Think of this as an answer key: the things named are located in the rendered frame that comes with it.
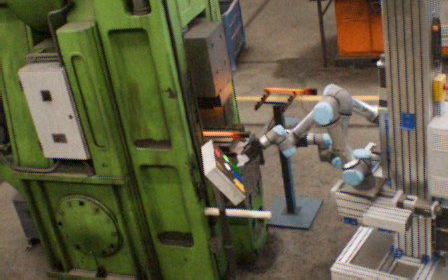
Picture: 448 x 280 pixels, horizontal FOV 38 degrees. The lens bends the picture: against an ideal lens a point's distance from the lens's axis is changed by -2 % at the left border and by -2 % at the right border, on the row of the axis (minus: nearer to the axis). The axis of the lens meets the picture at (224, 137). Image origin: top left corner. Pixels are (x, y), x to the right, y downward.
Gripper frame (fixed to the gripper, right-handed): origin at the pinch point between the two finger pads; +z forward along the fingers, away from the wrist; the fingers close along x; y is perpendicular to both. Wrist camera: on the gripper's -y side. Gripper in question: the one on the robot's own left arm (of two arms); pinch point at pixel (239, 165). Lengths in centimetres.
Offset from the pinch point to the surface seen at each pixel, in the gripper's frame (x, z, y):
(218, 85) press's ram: -36, -17, 36
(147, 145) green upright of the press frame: -29, 43, 37
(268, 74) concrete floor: -377, -3, -120
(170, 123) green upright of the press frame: -16.6, 17.4, 43.5
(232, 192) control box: 27.0, 6.9, 2.8
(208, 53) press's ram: -31, -27, 58
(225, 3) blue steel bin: -488, -7, -50
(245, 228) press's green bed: -32, 37, -59
